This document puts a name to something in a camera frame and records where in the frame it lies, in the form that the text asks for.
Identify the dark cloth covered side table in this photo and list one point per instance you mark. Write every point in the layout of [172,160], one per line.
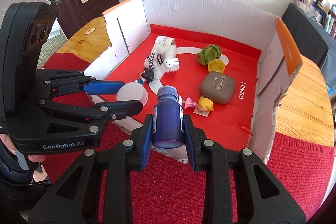
[304,29]

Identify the yellow-haired figurine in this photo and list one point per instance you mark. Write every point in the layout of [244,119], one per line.
[206,104]

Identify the white washi tape roll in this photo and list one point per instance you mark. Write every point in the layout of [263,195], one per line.
[164,41]

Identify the clear plastic lid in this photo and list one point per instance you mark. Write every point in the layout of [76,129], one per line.
[131,92]

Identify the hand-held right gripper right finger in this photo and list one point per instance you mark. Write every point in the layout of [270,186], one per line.
[191,145]

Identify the small beige tag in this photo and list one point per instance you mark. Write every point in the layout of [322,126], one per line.
[90,31]

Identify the dark-haired figurine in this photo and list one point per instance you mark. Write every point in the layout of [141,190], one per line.
[148,75]

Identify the green knitted cabbage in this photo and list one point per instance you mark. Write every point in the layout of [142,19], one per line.
[208,54]

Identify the yellow bottle cap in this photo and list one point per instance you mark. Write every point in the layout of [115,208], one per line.
[216,66]

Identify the person's left hand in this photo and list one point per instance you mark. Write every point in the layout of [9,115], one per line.
[39,163]

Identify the grey eyeshadow case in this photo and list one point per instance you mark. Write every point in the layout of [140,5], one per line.
[216,87]

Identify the white plush bunny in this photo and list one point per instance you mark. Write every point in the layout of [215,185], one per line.
[164,66]

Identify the person's left forearm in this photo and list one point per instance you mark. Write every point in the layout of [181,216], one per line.
[15,187]

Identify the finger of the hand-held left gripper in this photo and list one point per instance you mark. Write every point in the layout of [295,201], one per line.
[102,87]
[123,108]

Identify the row of bottles and cups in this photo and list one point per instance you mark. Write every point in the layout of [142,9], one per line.
[324,16]

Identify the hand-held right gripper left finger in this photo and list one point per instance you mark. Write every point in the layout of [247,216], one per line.
[146,142]

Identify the orange cardboard box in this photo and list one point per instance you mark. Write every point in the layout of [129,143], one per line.
[244,64]

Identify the red knitted blanket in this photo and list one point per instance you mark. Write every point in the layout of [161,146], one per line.
[168,187]

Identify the purple bottle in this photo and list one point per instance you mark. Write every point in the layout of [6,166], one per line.
[168,121]

